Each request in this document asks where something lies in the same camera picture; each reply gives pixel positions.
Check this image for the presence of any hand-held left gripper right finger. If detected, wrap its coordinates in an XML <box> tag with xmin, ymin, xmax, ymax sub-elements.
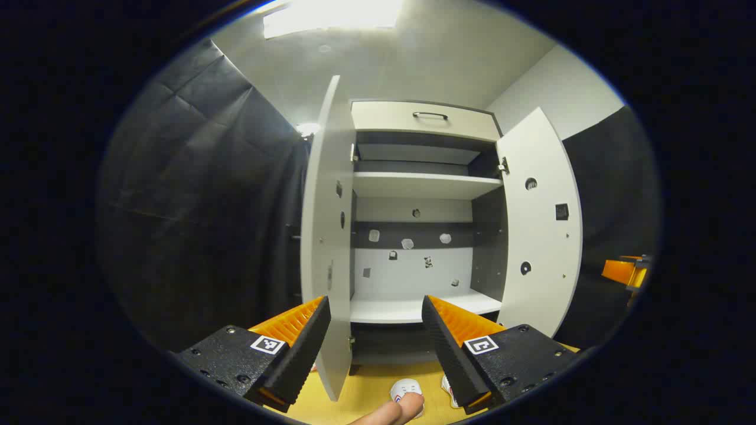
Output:
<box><xmin>421</xmin><ymin>295</ymin><xmax>582</xmax><ymax>416</ymax></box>

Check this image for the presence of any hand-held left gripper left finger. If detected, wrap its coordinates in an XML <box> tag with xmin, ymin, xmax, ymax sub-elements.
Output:
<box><xmin>176</xmin><ymin>295</ymin><xmax>333</xmax><ymax>414</ymax></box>

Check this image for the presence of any white canvas shoe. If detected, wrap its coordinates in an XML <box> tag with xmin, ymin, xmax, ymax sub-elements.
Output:
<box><xmin>389</xmin><ymin>378</ymin><xmax>425</xmax><ymax>419</ymax></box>
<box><xmin>441</xmin><ymin>374</ymin><xmax>462</xmax><ymax>409</ymax></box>

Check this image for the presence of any white shoe cabinet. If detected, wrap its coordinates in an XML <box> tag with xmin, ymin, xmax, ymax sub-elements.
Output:
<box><xmin>348</xmin><ymin>99</ymin><xmax>510</xmax><ymax>368</ymax></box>

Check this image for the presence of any cream cabinet drawer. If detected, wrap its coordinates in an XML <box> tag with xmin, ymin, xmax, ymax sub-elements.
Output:
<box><xmin>351</xmin><ymin>100</ymin><xmax>503</xmax><ymax>142</ymax></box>

